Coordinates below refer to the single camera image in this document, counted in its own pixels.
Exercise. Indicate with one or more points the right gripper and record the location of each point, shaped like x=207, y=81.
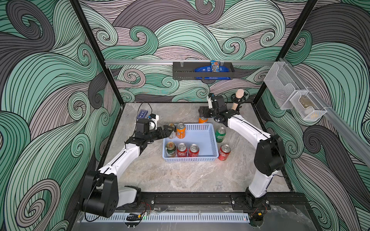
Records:
x=207, y=111

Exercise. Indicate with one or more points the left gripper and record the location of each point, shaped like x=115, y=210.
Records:
x=159, y=131

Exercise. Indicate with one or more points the orange can back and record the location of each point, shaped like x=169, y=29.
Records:
x=202, y=120
x=181, y=131

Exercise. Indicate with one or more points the green sprite can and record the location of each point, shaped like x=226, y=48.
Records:
x=220, y=134

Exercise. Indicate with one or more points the red cola can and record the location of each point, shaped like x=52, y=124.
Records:
x=224, y=152
x=182, y=150

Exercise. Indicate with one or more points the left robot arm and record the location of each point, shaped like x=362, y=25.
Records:
x=100, y=192

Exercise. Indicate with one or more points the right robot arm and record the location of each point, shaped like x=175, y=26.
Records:
x=269, y=157

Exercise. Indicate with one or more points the light blue plastic basket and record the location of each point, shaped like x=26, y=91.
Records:
x=200, y=134

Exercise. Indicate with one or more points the green white can back-left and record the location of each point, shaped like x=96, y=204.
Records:
x=173, y=132

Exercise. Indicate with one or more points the green gold can front-left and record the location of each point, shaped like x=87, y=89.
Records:
x=170, y=149

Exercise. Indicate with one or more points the red cola can front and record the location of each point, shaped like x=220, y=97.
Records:
x=182, y=150

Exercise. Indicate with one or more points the blue card box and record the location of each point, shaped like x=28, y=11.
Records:
x=142, y=114

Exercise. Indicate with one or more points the beige microphone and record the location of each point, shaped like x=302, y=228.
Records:
x=237, y=99

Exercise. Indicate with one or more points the black microphone tripod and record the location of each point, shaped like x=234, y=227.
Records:
x=244, y=100

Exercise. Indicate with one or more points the blue snack packet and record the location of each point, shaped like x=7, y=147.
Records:
x=213, y=67

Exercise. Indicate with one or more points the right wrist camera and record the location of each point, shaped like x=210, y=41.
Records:
x=210, y=98

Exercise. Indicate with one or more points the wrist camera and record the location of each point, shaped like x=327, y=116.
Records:
x=210, y=98
x=153, y=120

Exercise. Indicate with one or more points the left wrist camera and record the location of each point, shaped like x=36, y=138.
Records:
x=153, y=120

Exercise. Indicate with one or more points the black wall shelf basket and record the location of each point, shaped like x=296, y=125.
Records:
x=185, y=71

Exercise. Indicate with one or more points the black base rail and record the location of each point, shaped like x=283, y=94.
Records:
x=237, y=200

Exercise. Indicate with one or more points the large clear wall bin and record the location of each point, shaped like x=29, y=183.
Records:
x=281, y=85

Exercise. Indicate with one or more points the aluminium wall rail back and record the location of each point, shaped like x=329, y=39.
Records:
x=170, y=62

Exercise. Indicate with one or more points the aluminium wall rail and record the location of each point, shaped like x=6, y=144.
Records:
x=170, y=62
x=348, y=134

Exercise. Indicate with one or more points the small clear wall bin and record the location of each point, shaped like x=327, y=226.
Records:
x=307, y=106

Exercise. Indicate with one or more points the white perforated cable tray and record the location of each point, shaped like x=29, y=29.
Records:
x=199, y=217

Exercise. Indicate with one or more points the aluminium wall rail right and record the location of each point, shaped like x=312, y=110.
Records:
x=348, y=134

